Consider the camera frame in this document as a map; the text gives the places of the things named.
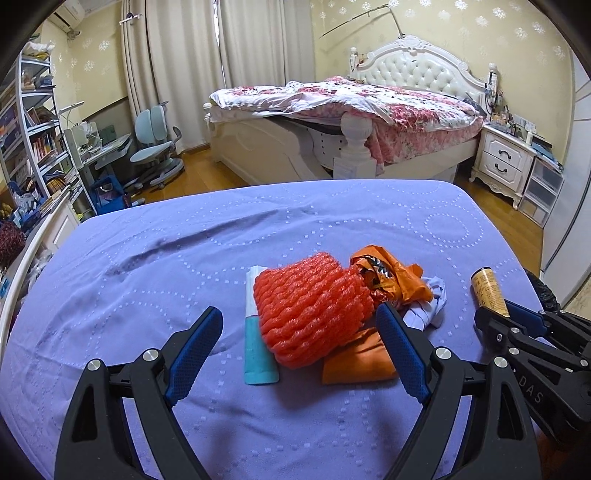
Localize blue crate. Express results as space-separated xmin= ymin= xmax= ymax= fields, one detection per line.
xmin=90 ymin=178 xmax=125 ymax=215

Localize study desk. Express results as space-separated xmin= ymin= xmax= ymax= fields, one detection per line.
xmin=65 ymin=122 xmax=134 ymax=215

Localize floral quilt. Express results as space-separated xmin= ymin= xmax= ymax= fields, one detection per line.
xmin=209 ymin=76 xmax=485 ymax=164

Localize dark red dried flowers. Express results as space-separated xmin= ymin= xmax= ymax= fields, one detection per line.
xmin=0 ymin=220 xmax=26 ymax=278

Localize cluster of small bottles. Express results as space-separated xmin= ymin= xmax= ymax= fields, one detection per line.
xmin=487 ymin=90 xmax=539 ymax=137

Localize purple tablecloth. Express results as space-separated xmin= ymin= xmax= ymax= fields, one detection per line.
xmin=0 ymin=179 xmax=546 ymax=480

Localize bed with floral bedding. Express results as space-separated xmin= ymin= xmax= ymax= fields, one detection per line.
xmin=203 ymin=36 xmax=489 ymax=183

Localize plastic drawer unit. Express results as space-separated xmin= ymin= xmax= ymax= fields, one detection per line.
xmin=517 ymin=157 xmax=565 ymax=227

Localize orange plastic bag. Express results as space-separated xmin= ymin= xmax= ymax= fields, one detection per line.
xmin=322 ymin=327 xmax=400 ymax=385

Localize thin dark rod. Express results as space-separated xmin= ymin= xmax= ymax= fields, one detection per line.
xmin=322 ymin=2 xmax=402 ymax=40

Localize white nightstand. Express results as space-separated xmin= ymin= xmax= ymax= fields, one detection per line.
xmin=470 ymin=124 xmax=539 ymax=208

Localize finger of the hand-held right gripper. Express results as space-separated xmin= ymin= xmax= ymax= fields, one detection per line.
xmin=474 ymin=306 xmax=591 ymax=370
xmin=505 ymin=300 xmax=591 ymax=354

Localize white wardrobe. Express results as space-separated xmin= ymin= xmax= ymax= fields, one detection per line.
xmin=539 ymin=55 xmax=591 ymax=282

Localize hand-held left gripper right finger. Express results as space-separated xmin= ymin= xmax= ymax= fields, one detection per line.
xmin=375 ymin=303 xmax=542 ymax=480

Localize teal white packet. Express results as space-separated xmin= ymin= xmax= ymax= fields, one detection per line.
xmin=244 ymin=265 xmax=281 ymax=385

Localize black trash bin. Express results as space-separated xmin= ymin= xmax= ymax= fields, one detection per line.
xmin=524 ymin=270 xmax=563 ymax=313

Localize orange snack wrapper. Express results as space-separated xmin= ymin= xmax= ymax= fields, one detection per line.
xmin=348 ymin=246 xmax=435 ymax=305

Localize white bookshelf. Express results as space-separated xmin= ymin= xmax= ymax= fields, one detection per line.
xmin=0 ymin=48 xmax=77 ymax=222

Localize white cabinet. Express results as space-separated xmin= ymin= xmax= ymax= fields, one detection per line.
xmin=0 ymin=203 xmax=80 ymax=333

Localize gold cylindrical can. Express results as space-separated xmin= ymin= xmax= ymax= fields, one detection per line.
xmin=470 ymin=267 xmax=511 ymax=319

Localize white air conditioner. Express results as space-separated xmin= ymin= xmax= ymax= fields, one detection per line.
xmin=48 ymin=0 xmax=86 ymax=27

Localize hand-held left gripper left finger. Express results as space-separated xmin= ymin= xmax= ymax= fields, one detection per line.
xmin=54 ymin=305 xmax=224 ymax=480

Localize light blue paper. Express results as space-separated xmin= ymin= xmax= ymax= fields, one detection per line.
xmin=399 ymin=276 xmax=448 ymax=330

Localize blue desk chair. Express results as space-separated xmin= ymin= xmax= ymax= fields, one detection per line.
xmin=129 ymin=105 xmax=184 ymax=190

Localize stack of books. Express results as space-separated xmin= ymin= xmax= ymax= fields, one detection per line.
xmin=531 ymin=136 xmax=565 ymax=169

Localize beige curtain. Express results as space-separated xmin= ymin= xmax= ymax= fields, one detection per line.
xmin=122 ymin=0 xmax=222 ymax=158
xmin=215 ymin=0 xmax=319 ymax=93

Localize orange foam fruit net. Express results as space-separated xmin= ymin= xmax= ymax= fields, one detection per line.
xmin=253 ymin=252 xmax=376 ymax=369

